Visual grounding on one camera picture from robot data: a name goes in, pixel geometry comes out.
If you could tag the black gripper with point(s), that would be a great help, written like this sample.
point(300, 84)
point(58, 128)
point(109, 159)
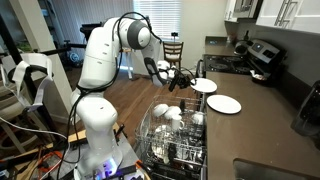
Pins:
point(183, 81)

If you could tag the round white plate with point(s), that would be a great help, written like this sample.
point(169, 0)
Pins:
point(224, 104)
point(205, 86)

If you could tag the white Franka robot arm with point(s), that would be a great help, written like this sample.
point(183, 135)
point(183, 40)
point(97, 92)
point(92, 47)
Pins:
point(100, 53)

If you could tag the grey robot base table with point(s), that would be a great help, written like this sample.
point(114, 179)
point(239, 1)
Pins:
point(130, 156)

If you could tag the small white cup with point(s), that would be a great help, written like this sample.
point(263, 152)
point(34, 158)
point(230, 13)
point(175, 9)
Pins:
point(197, 118)

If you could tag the white ceramic bowl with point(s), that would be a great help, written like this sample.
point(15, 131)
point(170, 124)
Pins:
point(174, 110)
point(160, 109)

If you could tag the white ceramic mug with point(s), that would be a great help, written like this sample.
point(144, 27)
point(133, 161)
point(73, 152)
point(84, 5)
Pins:
point(176, 122)

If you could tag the wooden chair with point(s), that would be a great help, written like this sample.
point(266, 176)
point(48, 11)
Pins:
point(173, 45)

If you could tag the black stove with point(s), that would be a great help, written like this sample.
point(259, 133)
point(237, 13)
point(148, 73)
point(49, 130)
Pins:
point(230, 65)

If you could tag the white window blinds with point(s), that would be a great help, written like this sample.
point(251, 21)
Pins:
point(156, 20)

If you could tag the dark glass bottle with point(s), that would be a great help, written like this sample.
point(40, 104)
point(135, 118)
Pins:
point(246, 36)

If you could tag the white upper cabinet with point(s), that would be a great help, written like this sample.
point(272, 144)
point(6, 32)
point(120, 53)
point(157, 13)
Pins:
point(230, 10)

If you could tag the black dishwasher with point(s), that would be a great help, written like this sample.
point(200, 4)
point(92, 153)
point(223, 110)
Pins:
point(186, 170)

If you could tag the stainless steel microwave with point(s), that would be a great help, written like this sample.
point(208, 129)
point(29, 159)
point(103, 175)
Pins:
point(246, 8)

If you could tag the white upper cabinet door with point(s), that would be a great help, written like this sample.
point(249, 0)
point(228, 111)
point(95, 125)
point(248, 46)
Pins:
point(306, 15)
point(266, 11)

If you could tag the black coffee maker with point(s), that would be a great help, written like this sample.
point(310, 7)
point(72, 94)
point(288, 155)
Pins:
point(308, 113)

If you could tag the small camera on tripod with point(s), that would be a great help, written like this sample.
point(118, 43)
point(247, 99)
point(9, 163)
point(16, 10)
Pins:
point(174, 34)

